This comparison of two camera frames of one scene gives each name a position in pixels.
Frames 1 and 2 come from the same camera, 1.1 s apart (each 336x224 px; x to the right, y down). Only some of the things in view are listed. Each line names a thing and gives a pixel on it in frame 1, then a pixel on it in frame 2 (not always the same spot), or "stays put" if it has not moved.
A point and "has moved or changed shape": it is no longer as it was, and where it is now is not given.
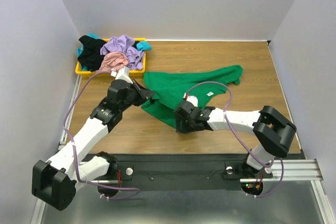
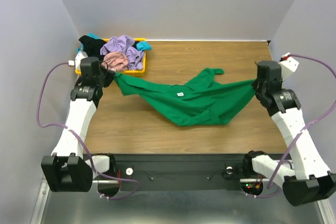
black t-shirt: [91, 57] stays put
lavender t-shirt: [124, 43] stays put
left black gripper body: [137, 92] to [107, 77]
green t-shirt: [169, 89] has moved or changed shape
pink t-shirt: [114, 60] stays put
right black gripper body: [181, 120] to [259, 88]
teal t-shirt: [142, 45] stays put
